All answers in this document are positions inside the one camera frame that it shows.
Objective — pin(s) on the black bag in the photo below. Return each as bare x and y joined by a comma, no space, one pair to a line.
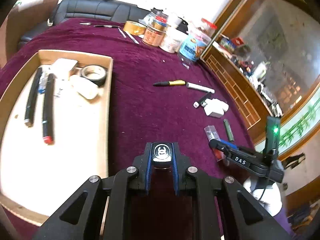
183,26

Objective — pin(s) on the bamboo wall panel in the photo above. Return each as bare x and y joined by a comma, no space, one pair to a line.
300,127

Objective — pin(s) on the white slim pen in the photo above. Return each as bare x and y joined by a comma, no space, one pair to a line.
132,38
122,33

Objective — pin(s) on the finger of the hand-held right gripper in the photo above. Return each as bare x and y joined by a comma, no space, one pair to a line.
228,143
215,145

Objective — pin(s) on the olive green lighter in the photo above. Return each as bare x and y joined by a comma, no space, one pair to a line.
228,130

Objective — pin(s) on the orange plastic jar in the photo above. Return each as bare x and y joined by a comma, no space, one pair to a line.
152,36

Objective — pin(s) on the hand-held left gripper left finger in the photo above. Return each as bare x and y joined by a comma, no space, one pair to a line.
148,170

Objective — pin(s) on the yellow tape roll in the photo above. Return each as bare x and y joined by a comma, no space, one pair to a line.
130,28

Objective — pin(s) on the black lipstick tube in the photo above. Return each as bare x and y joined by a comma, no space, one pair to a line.
162,152

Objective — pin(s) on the maroon velvet tablecloth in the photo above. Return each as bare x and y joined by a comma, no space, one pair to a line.
150,105

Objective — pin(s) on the white paint marker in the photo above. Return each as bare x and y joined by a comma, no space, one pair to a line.
200,87

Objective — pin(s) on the black gold pen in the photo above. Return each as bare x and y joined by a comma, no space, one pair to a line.
175,82

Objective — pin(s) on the white usb charger block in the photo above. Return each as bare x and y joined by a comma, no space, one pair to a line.
62,66

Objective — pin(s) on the black leather sofa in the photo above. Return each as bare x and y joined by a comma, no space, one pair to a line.
95,8

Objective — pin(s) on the black white shoe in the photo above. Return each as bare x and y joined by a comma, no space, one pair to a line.
295,160

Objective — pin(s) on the blue ballpoint pen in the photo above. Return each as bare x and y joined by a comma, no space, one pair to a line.
42,85

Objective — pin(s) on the person's right hand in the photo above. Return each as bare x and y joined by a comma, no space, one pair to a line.
272,200

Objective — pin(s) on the white rounded plastic case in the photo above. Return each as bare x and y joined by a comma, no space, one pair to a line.
83,87

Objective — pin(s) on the white plastic jar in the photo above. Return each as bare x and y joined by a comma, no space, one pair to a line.
171,42

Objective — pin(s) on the black electrical tape roll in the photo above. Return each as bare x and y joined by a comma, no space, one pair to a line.
101,79

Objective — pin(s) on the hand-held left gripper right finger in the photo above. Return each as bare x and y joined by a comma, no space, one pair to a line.
176,170

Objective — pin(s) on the black marker white band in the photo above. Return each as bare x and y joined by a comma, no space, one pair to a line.
205,97

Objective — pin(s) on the white green cup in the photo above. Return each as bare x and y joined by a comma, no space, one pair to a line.
260,70

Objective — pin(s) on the black art marker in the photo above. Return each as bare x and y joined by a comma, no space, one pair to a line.
31,100

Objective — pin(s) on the clear jar blue label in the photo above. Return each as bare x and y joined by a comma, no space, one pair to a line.
192,50

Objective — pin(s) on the wooden cabinet shelf with clutter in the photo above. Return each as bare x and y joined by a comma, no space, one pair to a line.
240,87

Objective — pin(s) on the colourful cardboard box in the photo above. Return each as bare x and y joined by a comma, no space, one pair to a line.
226,43

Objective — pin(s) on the small red box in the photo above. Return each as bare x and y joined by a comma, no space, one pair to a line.
238,41

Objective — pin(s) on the clear plastic case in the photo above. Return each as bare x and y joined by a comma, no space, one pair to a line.
211,132

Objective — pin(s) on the red blue ribbon roll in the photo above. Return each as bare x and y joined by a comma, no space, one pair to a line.
161,21

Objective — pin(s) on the white power adapter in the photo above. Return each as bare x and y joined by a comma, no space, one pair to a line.
212,110

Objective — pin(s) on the clear jar red lid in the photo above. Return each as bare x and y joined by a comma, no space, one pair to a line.
208,26

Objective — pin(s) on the small clear pen cap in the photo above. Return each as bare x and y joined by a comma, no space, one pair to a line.
185,66

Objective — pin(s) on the black marker red cap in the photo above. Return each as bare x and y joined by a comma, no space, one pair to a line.
47,110

